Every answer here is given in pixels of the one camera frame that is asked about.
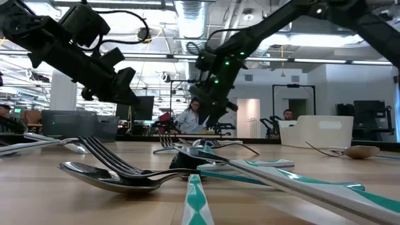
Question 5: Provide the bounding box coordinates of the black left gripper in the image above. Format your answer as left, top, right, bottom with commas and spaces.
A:
26, 29, 141, 106

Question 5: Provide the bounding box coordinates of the yellow cable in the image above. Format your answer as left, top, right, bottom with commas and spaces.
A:
126, 26, 165, 131

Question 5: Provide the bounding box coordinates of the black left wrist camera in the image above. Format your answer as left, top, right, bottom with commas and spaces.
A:
59, 3, 111, 48

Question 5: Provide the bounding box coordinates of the black right camera cable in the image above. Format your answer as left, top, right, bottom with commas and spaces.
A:
186, 27, 248, 57

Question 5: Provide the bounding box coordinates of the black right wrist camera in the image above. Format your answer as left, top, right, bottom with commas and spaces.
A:
194, 51, 218, 72

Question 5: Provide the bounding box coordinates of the white plastic bin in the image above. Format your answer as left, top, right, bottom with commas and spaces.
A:
279, 115, 354, 149

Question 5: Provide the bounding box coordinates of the black camera cable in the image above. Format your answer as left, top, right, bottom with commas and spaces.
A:
186, 27, 248, 57
92, 10, 151, 53

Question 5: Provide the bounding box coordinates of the silver ventilation duct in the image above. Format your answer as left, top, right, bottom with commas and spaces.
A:
173, 0, 209, 56

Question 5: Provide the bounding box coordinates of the black metal rig frame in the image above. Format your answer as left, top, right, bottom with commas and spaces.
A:
169, 79, 201, 135
271, 83, 317, 139

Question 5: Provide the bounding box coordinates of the yellow hanging cord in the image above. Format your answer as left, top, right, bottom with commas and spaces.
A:
279, 45, 286, 78

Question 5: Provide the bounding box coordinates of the white square column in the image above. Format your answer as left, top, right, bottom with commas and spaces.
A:
49, 69, 78, 111

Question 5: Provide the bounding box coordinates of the black round camera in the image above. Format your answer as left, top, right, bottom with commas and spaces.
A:
137, 27, 153, 44

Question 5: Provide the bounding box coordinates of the black monitor cart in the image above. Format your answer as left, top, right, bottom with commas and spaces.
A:
336, 99, 395, 143

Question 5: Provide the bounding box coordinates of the black monitor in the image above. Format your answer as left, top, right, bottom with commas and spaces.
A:
115, 96, 155, 121

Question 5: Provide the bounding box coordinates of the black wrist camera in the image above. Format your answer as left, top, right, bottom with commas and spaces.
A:
194, 51, 218, 72
59, 3, 111, 48

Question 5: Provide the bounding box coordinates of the red machine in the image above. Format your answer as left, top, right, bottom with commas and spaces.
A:
152, 111, 178, 134

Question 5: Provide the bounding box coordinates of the long LED light bar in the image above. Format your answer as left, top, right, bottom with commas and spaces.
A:
123, 52, 394, 66

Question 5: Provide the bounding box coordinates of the bright ceiling light panel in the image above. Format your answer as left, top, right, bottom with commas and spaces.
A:
259, 32, 370, 48

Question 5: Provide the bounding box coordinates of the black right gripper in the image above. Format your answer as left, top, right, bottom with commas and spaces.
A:
188, 46, 249, 126

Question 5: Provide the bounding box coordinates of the blue panel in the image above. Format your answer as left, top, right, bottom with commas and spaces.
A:
394, 82, 400, 143

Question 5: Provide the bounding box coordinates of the dark grey plastic bin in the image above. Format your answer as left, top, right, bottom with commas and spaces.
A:
41, 109, 120, 143

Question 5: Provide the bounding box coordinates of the round ceiling fixture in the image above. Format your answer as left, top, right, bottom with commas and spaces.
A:
242, 8, 255, 22

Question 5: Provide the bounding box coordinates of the black left camera cable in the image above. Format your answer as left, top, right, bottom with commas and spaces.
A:
92, 10, 151, 53

